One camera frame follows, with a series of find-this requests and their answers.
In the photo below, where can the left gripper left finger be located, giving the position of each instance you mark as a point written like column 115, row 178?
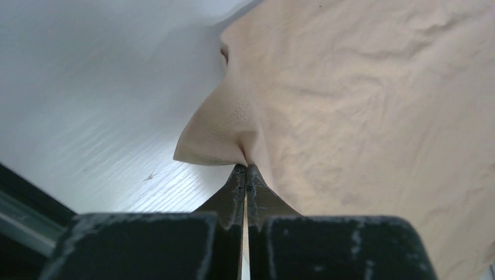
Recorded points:
column 203, row 244

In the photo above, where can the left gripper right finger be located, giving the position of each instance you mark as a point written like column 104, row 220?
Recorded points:
column 284, row 244

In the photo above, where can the beige t shirt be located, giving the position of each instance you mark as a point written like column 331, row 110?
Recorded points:
column 364, row 108

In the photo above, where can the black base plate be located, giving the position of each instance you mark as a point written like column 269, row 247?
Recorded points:
column 17, row 260

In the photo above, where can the aluminium frame rail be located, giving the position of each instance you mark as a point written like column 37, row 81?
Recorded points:
column 27, row 226

